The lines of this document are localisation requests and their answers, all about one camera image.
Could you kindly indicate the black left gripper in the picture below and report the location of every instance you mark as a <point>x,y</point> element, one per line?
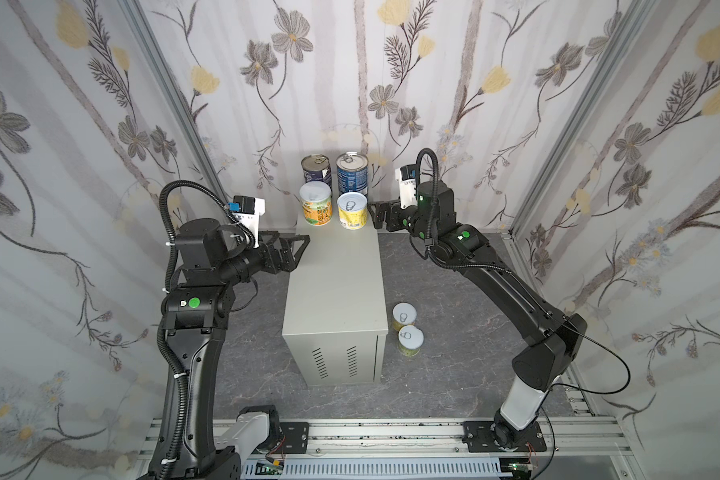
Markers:
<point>269,257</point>

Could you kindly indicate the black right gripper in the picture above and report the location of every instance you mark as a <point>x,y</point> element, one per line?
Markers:
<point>393,216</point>

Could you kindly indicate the small yellow label can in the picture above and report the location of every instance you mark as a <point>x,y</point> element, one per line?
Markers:
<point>352,210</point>

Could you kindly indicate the peach can white lid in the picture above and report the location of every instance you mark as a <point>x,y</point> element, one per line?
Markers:
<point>316,199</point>

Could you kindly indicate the light blue label can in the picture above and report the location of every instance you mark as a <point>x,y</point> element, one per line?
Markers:
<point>352,173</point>

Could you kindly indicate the dark navy label can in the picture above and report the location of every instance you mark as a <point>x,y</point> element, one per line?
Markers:
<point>317,168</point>

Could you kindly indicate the green label can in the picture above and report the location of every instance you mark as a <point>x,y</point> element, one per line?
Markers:
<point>410,340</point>

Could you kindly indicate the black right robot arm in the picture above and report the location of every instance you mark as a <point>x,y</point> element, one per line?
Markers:
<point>425,209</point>

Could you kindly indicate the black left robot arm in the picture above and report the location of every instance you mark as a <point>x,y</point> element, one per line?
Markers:
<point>207,259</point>

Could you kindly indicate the grey metal cabinet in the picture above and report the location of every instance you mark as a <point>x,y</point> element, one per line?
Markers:
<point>335,323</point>

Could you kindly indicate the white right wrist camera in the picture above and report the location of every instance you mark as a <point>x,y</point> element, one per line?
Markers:
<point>407,178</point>

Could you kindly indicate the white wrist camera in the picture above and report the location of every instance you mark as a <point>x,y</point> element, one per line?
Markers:
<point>407,178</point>
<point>247,213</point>

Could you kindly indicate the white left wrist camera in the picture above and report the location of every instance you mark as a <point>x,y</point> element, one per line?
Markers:
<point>247,213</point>

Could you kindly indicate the white slotted cable duct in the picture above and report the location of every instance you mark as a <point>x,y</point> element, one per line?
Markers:
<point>378,468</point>

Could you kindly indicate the aluminium corner post left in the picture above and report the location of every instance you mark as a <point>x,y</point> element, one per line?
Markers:
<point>171,94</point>

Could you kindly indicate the aluminium corner post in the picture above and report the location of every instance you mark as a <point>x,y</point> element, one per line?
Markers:
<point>625,34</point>
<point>171,94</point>

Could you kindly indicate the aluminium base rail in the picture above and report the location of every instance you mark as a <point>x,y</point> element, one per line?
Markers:
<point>557,442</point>

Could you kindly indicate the aluminium corner post right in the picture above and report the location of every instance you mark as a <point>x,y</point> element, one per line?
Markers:
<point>625,34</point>

